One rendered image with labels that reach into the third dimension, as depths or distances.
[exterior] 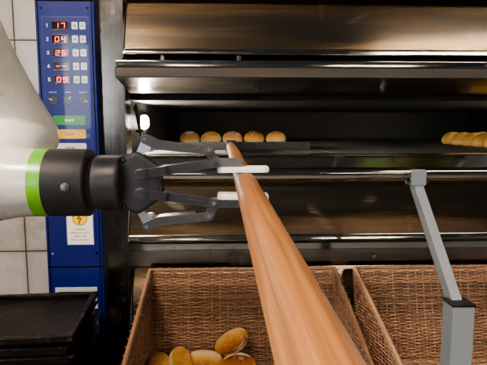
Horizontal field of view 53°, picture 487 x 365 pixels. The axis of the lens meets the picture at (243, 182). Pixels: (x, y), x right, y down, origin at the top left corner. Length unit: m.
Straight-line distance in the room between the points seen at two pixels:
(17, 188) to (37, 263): 0.90
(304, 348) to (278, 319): 0.03
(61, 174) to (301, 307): 0.50
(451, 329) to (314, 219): 0.61
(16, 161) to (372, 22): 1.09
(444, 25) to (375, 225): 0.61
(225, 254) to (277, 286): 1.23
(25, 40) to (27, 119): 0.75
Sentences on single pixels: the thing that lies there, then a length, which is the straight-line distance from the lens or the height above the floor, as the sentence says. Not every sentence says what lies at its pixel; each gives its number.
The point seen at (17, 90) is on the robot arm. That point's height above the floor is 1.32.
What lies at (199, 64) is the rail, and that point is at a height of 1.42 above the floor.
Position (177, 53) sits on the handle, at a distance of 1.32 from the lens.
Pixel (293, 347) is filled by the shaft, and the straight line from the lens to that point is 0.17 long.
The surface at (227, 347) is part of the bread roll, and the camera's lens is 1.39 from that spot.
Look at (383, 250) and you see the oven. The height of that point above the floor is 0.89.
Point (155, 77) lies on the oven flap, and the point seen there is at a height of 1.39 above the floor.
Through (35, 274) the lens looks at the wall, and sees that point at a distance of 1.57.
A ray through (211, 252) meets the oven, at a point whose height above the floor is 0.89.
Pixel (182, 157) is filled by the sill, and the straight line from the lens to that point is 1.41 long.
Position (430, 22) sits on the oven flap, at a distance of 1.56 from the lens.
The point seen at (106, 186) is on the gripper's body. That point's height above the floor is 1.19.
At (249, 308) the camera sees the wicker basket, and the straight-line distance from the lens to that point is 1.44.
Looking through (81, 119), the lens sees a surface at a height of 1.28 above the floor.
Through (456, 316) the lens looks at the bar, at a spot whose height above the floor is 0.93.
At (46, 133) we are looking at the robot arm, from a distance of 0.80.
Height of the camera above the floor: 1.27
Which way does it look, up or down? 7 degrees down
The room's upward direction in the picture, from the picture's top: straight up
